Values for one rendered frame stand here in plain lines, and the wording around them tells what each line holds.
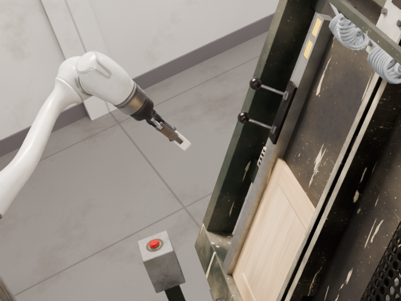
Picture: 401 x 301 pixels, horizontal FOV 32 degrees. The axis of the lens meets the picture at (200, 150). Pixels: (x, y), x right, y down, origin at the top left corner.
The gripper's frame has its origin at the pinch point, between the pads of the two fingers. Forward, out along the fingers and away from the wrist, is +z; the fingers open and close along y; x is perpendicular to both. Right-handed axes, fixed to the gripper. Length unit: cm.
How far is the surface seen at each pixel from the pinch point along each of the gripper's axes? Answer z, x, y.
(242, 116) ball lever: 9.0, -18.7, -2.0
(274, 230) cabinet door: 34.1, -0.2, -22.0
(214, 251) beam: 49, 24, 7
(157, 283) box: 48, 49, 16
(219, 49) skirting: 174, -37, 301
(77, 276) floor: 105, 114, 132
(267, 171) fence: 26.6, -11.5, -8.6
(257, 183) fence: 29.5, -6.3, -5.8
